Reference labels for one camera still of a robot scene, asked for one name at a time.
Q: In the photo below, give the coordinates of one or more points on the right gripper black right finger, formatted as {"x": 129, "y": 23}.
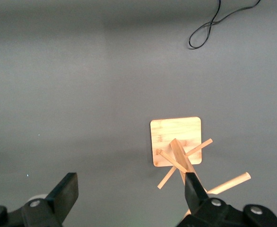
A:
{"x": 195, "y": 194}

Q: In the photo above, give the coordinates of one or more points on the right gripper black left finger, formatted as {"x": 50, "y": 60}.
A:
{"x": 63, "y": 196}

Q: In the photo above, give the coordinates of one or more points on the wooden cup rack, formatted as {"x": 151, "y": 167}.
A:
{"x": 176, "y": 131}

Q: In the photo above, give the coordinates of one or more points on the dark grey table mat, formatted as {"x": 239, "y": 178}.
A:
{"x": 81, "y": 82}

